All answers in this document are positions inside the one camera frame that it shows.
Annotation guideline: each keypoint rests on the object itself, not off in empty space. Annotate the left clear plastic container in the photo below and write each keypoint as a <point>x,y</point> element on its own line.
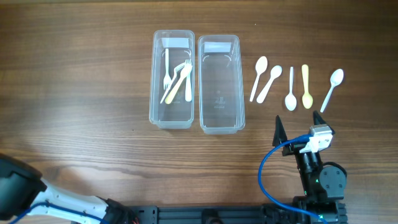
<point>180,113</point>

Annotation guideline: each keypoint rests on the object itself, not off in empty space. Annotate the rightmost white plastic spoon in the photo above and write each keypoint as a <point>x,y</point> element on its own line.
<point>335,80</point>

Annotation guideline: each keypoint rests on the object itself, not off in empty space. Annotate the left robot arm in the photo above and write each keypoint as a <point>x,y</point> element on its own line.
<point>25,192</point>

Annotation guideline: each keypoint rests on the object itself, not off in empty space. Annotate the clear plastic container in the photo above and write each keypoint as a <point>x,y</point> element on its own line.
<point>220,81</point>
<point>180,113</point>

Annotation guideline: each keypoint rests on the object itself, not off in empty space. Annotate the wide white plastic spoon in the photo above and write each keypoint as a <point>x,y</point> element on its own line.
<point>276,71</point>

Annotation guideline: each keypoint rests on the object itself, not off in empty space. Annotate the yellow plastic spoon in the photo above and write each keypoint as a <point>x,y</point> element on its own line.
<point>307,99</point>

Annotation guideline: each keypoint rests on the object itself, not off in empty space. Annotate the slanted white plastic fork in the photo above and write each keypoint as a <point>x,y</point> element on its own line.
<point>167,78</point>

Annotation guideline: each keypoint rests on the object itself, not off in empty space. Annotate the yellow plastic fork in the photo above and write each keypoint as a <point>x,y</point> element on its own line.
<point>183,74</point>

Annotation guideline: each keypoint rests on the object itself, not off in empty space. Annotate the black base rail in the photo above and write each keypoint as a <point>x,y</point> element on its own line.
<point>265,214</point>

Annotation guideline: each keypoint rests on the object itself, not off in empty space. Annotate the white spoon bowl down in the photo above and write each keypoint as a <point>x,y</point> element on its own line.
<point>290,99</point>

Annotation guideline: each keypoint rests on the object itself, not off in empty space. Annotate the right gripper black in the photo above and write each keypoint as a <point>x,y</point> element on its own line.
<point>296,148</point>

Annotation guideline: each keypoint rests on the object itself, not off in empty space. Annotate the right clear plastic container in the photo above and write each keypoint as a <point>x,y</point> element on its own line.
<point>220,81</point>

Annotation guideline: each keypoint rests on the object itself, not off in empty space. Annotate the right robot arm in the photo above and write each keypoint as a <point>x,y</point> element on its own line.
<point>323,182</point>

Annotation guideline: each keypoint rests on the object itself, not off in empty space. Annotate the cream plastic spoon leftmost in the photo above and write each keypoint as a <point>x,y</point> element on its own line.
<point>260,67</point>

